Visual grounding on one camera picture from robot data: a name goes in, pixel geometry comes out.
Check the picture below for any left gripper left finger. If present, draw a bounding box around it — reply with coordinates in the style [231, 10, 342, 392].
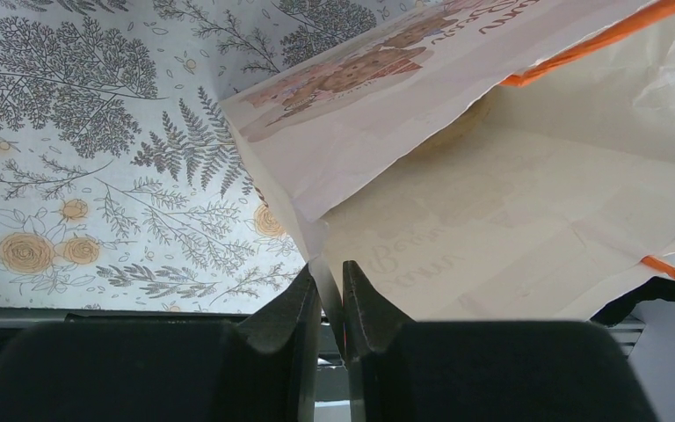
[221, 266, 322, 421]

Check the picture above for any floral table mat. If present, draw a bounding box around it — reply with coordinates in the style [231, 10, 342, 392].
[0, 1, 415, 313]

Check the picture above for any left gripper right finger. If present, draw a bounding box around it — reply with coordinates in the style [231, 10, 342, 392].
[343, 260, 411, 421]

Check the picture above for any beige paper bag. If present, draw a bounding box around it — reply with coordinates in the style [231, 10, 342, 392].
[221, 1, 675, 331]

